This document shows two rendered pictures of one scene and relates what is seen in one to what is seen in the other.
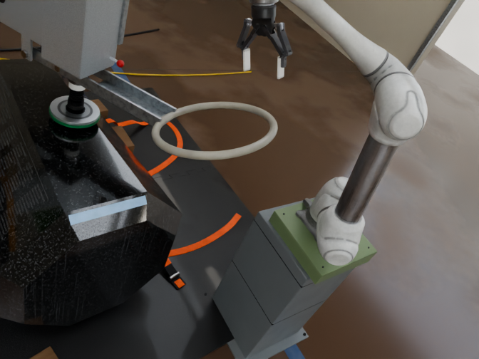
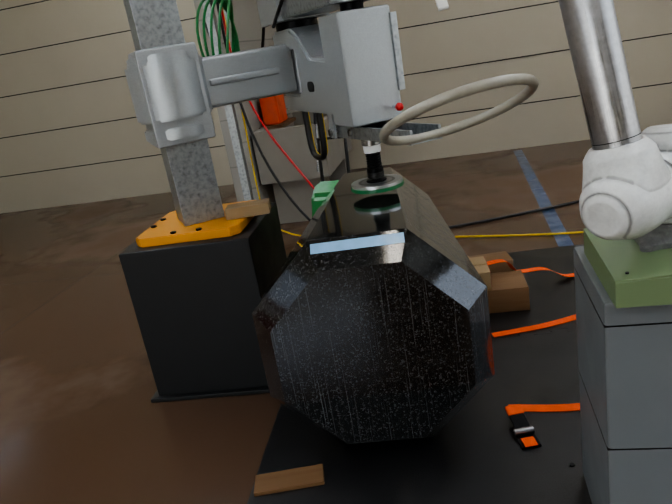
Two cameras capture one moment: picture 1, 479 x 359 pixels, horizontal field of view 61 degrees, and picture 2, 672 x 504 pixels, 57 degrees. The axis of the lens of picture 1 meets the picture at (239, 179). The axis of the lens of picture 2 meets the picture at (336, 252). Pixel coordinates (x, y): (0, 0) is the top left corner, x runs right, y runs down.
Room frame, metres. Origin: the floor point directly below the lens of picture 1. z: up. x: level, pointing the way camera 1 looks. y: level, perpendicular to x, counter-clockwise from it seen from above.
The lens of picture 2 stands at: (0.02, -1.28, 1.46)
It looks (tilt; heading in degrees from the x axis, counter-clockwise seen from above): 18 degrees down; 61
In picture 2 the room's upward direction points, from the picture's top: 10 degrees counter-clockwise
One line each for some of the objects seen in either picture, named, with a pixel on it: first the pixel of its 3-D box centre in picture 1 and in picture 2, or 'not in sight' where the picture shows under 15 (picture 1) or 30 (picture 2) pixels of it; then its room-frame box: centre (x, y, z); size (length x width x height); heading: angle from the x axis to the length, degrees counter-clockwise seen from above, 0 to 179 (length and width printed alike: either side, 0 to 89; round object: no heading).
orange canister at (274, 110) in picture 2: not in sight; (275, 107); (2.56, 4.01, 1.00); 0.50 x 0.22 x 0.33; 48
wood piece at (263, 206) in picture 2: not in sight; (248, 209); (1.06, 1.36, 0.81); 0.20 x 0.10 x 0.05; 150
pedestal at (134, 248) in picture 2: not in sight; (219, 296); (0.89, 1.55, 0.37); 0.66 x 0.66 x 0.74; 52
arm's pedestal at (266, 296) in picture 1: (279, 279); (669, 401); (1.44, -0.42, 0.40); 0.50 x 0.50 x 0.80; 48
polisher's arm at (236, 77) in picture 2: not in sight; (213, 81); (1.09, 1.53, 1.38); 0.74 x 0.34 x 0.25; 173
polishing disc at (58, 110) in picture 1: (75, 110); (376, 182); (1.43, 0.82, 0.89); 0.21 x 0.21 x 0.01
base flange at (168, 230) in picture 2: not in sight; (201, 221); (0.89, 1.55, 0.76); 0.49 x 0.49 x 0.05; 52
